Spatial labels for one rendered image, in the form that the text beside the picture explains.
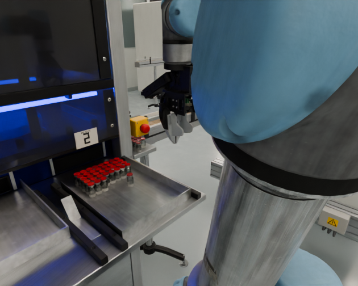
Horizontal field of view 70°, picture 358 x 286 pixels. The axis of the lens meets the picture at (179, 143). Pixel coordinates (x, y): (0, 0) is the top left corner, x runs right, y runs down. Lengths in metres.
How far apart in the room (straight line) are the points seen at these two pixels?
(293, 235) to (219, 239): 0.07
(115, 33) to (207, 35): 0.83
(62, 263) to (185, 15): 0.58
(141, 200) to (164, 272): 1.01
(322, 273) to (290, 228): 0.29
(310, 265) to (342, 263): 1.60
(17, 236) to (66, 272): 0.20
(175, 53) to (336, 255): 1.83
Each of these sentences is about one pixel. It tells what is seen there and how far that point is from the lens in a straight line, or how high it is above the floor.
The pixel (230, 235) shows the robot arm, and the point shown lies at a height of 1.20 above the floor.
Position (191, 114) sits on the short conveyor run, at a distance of 1.50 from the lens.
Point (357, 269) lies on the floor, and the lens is 2.11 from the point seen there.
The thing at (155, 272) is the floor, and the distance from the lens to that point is 1.79.
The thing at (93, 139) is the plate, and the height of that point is 1.01.
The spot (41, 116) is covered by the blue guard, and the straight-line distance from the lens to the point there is 0.89.
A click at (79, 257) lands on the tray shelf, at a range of 0.69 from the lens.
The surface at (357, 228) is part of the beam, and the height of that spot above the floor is 0.49.
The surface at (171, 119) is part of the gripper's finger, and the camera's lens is 0.66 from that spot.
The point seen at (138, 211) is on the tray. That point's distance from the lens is 0.78.
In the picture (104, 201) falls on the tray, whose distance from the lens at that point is 0.85.
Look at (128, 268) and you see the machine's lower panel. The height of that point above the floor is 0.30.
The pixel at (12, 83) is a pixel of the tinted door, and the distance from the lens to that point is 0.86.
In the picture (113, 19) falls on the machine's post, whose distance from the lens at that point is 0.99.
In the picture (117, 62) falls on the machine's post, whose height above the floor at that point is 1.27.
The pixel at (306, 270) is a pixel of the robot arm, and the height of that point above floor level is 1.02.
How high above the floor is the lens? 1.36
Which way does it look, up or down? 23 degrees down
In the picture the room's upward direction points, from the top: straight up
